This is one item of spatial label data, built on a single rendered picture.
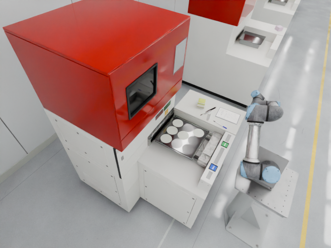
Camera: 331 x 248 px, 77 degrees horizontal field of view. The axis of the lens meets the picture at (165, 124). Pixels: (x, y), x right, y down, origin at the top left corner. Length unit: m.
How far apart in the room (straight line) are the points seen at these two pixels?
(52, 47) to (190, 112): 1.28
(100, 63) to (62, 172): 2.06
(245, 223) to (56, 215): 2.01
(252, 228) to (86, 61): 2.28
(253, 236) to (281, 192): 0.81
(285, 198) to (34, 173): 2.66
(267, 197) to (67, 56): 1.65
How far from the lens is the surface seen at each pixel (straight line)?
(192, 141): 1.85
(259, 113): 1.59
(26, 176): 3.04
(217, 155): 1.74
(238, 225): 2.59
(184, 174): 1.75
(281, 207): 1.89
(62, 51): 1.15
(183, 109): 2.02
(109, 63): 1.01
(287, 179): 2.05
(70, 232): 2.56
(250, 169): 1.63
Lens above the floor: 2.34
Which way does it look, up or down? 48 degrees down
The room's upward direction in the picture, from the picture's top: 5 degrees clockwise
